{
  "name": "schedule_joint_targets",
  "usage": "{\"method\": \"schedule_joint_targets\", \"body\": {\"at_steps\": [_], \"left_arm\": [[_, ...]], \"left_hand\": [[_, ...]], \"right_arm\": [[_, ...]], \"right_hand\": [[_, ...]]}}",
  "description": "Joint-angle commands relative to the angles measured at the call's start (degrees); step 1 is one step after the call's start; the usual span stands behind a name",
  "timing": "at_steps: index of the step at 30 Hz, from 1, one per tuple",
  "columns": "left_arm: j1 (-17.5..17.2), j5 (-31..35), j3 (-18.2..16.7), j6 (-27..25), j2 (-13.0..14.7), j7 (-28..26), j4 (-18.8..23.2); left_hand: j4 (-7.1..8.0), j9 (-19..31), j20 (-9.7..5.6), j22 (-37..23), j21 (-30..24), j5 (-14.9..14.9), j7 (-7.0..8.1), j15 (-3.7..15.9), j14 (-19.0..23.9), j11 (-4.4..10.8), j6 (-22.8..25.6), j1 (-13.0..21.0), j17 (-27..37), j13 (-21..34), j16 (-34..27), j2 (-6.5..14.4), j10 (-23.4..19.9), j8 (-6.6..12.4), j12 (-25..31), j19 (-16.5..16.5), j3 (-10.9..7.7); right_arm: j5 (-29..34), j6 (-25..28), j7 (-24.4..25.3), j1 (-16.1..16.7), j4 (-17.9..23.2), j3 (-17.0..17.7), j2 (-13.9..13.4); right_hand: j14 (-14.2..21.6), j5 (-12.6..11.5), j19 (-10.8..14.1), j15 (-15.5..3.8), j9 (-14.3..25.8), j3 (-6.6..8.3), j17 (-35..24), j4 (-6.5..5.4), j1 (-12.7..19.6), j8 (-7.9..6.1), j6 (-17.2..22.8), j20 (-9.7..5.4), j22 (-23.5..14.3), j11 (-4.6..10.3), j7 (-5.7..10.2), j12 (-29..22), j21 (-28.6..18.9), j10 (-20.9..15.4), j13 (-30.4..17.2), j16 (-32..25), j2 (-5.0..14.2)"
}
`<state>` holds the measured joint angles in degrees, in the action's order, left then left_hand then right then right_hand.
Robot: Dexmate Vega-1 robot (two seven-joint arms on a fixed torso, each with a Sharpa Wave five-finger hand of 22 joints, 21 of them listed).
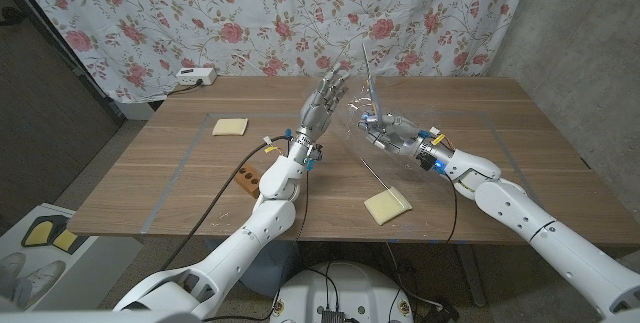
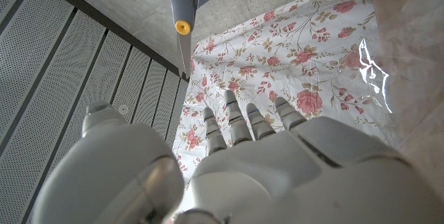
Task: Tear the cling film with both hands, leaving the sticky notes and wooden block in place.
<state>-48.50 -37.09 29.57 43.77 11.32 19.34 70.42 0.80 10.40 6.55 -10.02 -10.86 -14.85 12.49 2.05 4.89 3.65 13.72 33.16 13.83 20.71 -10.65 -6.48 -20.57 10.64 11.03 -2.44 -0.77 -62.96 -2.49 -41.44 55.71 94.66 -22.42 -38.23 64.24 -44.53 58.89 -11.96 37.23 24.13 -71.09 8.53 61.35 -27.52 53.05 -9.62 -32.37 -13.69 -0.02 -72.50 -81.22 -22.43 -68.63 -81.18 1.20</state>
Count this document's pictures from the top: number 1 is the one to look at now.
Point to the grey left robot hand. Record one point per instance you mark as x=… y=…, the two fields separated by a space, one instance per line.
x=317 y=110

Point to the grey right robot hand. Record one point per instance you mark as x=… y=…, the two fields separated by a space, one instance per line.
x=400 y=135

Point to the transparent cling film sheet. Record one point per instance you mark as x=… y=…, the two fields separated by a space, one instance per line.
x=385 y=163

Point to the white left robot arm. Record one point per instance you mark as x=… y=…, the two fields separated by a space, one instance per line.
x=260 y=223

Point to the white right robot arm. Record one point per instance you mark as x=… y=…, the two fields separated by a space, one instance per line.
x=520 y=213

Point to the brown wooden block with holes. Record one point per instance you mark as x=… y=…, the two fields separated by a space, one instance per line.
x=247 y=179

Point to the yellow sponge near front edge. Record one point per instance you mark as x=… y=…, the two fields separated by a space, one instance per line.
x=387 y=206

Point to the yellow sponge at left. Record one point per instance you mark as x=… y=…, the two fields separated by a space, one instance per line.
x=230 y=127

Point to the floral backdrop cloth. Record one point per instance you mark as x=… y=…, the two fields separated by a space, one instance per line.
x=250 y=13

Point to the white power strip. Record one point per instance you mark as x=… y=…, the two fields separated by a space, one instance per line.
x=195 y=77

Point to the grey metal table leg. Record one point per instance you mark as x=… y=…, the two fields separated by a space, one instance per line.
x=472 y=273

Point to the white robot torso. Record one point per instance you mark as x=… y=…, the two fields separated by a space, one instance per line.
x=350 y=288

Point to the blue grey round stool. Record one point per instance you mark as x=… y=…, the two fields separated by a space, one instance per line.
x=270 y=268

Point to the black power adapter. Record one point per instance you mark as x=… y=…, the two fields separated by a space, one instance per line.
x=440 y=310

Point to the white mat with yellow marks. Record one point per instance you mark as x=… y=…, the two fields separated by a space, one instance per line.
x=40 y=233

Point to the white shoe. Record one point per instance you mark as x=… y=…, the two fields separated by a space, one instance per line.
x=42 y=278
x=11 y=265

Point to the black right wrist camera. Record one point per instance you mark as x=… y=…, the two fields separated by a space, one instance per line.
x=431 y=163

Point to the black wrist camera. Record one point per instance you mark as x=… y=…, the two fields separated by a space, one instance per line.
x=312 y=158
x=431 y=163

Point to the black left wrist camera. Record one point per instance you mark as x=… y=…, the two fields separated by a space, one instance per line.
x=312 y=158

